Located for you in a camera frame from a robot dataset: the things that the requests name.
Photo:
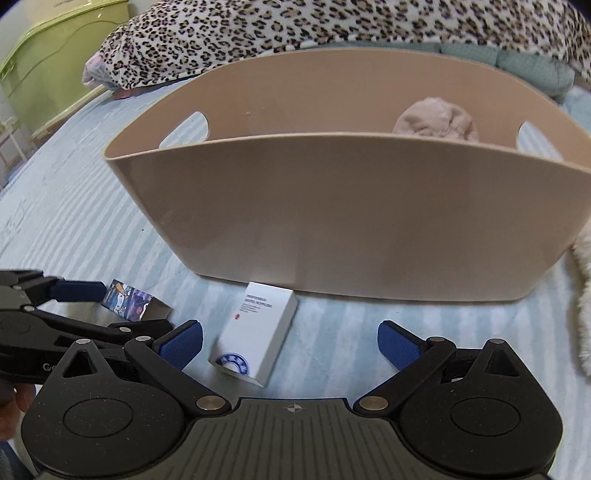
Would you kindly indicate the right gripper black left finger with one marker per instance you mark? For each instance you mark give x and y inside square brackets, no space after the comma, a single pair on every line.
[87,421]

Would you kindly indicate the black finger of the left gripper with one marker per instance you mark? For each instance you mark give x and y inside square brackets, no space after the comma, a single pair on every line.
[32,287]
[120,329]

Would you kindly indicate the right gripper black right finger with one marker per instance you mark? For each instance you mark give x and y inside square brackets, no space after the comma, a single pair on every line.
[464,412]

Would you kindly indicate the left hand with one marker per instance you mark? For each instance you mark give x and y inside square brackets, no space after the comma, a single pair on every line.
[16,399]

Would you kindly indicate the cartoon printed small box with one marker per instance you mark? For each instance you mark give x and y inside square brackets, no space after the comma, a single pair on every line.
[132,304]

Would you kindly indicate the blue striped bed sheet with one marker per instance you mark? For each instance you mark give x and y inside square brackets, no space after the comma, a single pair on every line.
[66,214]

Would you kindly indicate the white tall carton box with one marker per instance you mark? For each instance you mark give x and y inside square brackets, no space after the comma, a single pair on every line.
[252,337]

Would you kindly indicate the large white plush toy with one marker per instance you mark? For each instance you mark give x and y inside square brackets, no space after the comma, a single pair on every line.
[582,253]

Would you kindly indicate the pink patterned cloth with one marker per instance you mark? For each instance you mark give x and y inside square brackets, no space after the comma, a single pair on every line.
[95,74]

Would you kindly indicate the beige plastic storage basket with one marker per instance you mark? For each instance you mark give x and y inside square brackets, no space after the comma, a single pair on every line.
[285,170]

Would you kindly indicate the green bed footboard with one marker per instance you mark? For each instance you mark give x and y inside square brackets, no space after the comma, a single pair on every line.
[48,43]

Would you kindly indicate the leopard print blanket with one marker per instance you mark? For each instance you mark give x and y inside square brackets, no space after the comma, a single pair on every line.
[173,40]

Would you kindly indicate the beige plush toy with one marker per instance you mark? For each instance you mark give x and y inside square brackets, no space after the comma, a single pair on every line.
[437,118]

